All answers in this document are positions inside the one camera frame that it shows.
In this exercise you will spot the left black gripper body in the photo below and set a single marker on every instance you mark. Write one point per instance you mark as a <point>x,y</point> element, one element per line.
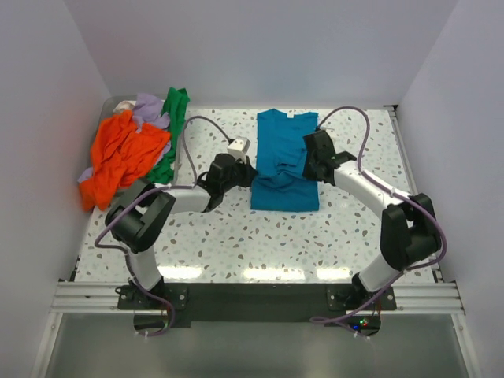
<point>240,176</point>

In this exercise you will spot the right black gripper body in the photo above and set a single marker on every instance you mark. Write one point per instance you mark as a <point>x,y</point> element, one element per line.
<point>309,172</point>

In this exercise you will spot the blue t shirt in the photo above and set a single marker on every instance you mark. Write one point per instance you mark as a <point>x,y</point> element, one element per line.
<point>281,157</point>

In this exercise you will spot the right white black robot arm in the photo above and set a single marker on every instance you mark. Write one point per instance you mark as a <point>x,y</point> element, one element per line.
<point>408,232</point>

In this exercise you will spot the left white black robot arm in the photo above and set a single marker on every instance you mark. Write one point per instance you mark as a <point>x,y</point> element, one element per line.
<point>137,219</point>

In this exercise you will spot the green t shirt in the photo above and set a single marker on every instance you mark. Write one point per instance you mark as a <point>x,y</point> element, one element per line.
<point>175,107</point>

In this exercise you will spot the lilac t shirt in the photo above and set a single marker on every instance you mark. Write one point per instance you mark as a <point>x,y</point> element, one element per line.
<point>148,111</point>

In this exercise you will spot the orange t shirt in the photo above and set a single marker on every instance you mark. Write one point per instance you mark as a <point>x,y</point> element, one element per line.
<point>121,153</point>

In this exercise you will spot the pale pink t shirt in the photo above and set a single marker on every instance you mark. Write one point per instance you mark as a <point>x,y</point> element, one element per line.
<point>124,106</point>

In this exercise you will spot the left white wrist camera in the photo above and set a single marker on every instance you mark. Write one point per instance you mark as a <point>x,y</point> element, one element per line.
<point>238,148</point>

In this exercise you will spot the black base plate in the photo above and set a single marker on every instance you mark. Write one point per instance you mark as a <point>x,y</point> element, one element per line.
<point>237,302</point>

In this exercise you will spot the aluminium frame rail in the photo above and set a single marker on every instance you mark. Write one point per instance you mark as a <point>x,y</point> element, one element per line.
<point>410,298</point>

